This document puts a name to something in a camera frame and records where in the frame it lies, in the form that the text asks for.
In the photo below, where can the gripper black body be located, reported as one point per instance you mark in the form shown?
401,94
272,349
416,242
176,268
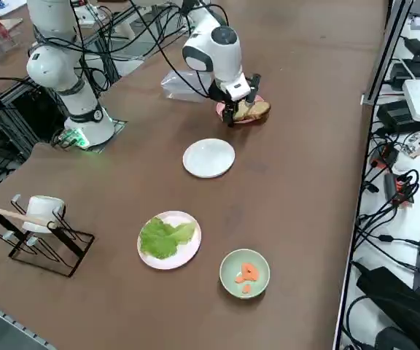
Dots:
218,93

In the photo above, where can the green lettuce leaf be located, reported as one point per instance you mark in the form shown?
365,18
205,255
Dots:
160,240

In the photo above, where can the pale green bowl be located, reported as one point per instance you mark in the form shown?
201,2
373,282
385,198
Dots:
232,266

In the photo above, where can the orange carrot piece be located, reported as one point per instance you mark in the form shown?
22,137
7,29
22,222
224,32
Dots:
253,275
240,279

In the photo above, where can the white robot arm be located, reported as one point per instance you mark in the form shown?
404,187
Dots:
213,62

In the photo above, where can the pink plate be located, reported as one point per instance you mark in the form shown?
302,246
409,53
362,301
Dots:
220,108

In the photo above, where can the white plate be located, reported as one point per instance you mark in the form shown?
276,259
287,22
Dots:
208,158

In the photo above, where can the pale speckled plate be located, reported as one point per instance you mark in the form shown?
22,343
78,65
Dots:
181,257

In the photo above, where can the clear plastic container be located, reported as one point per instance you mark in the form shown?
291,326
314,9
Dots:
181,85

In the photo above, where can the black power adapter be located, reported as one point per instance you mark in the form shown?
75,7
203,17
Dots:
394,114

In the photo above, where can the white cup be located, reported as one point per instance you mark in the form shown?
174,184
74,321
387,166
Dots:
42,211

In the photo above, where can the black bag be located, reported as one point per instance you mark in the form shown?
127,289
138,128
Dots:
396,302

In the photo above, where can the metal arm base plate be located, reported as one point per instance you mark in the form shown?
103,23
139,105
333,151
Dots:
119,125

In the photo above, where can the aluminium post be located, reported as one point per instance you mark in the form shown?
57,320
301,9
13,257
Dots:
385,54

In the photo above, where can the aluminium frame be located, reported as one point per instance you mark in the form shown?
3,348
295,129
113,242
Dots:
9,109

